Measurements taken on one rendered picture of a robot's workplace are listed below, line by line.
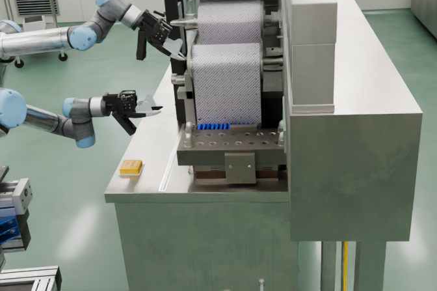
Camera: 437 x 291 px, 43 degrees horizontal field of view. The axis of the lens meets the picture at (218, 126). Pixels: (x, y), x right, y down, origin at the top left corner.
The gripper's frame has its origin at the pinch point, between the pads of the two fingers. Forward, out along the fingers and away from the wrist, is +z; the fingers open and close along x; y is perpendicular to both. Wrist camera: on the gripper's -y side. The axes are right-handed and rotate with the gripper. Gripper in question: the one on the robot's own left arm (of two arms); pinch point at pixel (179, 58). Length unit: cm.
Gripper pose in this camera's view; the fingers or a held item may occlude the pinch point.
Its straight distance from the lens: 199.6
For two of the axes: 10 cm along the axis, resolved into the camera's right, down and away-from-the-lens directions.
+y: 5.9, -7.1, -3.9
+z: 8.0, 5.6, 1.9
